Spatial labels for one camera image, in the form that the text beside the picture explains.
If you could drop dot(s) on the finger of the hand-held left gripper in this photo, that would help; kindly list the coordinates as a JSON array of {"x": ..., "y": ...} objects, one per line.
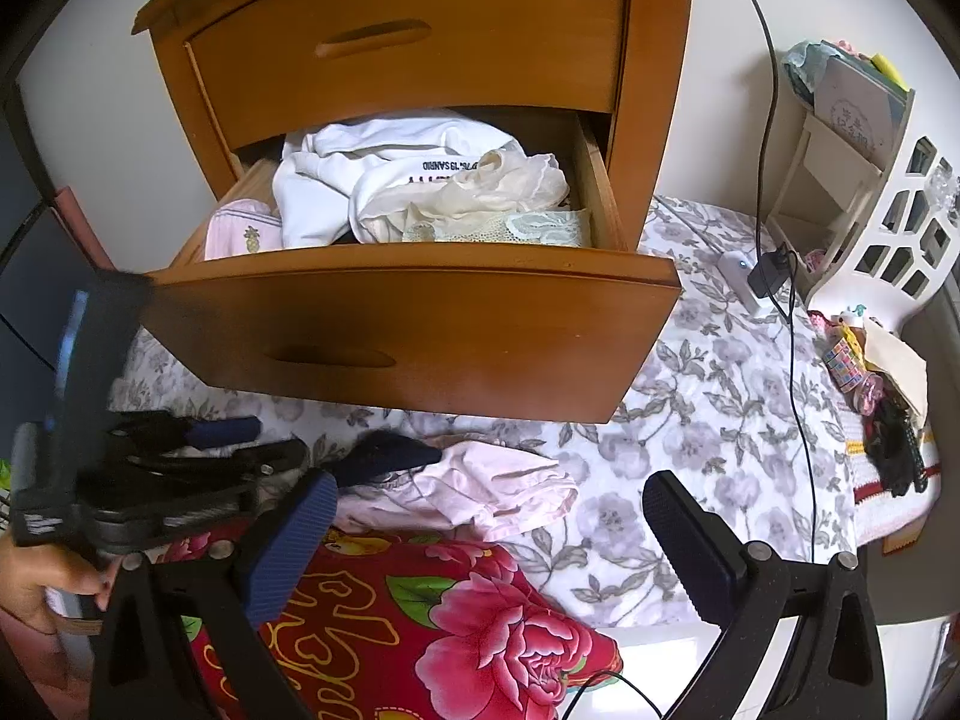
[
  {"x": 262, "y": 457},
  {"x": 225, "y": 433}
]

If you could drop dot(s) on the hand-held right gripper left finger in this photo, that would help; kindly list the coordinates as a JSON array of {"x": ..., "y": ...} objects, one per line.
[{"x": 296, "y": 540}]

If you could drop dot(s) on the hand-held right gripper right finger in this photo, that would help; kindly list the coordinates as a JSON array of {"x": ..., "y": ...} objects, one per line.
[{"x": 686, "y": 540}]

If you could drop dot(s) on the black sock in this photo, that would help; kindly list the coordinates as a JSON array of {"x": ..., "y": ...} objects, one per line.
[{"x": 382, "y": 457}]

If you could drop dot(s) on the pale pink garment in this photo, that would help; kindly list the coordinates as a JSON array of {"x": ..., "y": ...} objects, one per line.
[{"x": 487, "y": 487}]

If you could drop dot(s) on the pink pineapple sock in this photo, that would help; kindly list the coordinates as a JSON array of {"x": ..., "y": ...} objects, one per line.
[{"x": 240, "y": 232}]

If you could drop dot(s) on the wooden drawer holding clothes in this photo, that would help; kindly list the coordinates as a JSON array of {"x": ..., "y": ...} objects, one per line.
[{"x": 420, "y": 330}]

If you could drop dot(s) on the white garment with black print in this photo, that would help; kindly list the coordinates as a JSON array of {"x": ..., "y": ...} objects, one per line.
[{"x": 322, "y": 187}]

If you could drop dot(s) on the cream sheer garment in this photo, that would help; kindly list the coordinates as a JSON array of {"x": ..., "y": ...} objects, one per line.
[{"x": 480, "y": 191}]

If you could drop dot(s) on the pale lace piece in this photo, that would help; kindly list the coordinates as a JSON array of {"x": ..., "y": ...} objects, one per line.
[{"x": 525, "y": 229}]

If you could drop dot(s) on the person's left hand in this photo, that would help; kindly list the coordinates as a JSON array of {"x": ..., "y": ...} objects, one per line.
[{"x": 45, "y": 577}]

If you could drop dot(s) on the dark blue cabinet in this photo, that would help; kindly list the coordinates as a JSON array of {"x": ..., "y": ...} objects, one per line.
[{"x": 37, "y": 277}]

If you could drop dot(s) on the grey floral bed sheet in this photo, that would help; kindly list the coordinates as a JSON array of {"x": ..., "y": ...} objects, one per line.
[{"x": 712, "y": 405}]

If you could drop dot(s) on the red floral blanket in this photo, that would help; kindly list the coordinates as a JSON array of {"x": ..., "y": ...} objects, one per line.
[{"x": 420, "y": 637}]

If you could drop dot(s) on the white knitted mat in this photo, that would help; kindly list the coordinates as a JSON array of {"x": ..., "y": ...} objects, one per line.
[{"x": 874, "y": 510}]

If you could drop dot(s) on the colourful patterned cube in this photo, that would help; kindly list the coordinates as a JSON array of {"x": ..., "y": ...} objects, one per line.
[{"x": 844, "y": 360}]

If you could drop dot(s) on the white plug device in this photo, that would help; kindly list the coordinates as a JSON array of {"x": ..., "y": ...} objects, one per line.
[{"x": 739, "y": 277}]

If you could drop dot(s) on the beige cloth bag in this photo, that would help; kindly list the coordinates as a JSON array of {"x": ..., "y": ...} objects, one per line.
[{"x": 896, "y": 367}]

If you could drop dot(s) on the black charger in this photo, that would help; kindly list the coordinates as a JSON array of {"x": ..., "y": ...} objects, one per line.
[{"x": 772, "y": 274}]

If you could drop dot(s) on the white cutout rack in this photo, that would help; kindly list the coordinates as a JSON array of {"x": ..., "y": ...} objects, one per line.
[{"x": 892, "y": 225}]

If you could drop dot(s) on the plain wooden drawer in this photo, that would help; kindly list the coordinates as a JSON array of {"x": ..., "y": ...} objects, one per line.
[{"x": 450, "y": 30}]

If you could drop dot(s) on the books in white rack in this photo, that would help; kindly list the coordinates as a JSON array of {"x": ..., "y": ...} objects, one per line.
[{"x": 855, "y": 97}]

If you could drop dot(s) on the wooden nightstand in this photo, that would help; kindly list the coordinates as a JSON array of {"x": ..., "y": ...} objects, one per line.
[{"x": 652, "y": 52}]

